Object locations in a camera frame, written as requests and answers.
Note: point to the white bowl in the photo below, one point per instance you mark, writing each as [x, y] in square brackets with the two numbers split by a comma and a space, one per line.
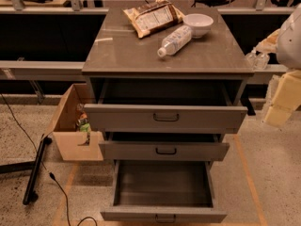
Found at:
[200, 24]

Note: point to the left clear pump bottle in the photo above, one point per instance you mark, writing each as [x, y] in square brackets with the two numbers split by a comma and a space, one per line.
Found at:
[252, 57]

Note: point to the clear plastic water bottle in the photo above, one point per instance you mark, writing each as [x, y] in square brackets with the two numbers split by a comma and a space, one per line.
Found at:
[175, 41]

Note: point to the grey bottom drawer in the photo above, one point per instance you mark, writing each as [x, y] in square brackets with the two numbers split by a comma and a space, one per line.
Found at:
[163, 192]

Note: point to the grey drawer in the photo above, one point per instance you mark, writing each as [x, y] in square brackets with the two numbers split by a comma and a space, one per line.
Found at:
[163, 147]
[166, 118]
[163, 192]

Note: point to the cardboard box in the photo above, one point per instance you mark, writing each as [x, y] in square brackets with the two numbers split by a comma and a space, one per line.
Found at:
[74, 145]

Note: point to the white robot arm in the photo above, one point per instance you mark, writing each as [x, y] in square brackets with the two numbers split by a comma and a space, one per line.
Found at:
[286, 44]

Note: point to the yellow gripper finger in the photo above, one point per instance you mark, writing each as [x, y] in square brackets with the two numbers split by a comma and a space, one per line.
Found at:
[285, 100]

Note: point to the brown snack bag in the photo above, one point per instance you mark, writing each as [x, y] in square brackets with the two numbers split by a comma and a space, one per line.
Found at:
[153, 17]

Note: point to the grey top drawer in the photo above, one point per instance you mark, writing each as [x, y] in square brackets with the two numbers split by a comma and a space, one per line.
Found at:
[166, 118]

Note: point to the grey metal rail shelf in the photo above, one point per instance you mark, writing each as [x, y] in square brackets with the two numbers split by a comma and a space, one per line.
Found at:
[72, 71]

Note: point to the black stand leg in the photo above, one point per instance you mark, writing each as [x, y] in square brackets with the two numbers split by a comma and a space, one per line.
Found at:
[30, 194]

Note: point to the grey drawer cabinet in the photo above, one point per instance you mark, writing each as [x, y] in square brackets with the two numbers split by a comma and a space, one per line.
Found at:
[122, 69]

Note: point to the green snack packets in box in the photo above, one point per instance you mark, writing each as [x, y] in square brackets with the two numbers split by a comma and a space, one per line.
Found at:
[82, 123]

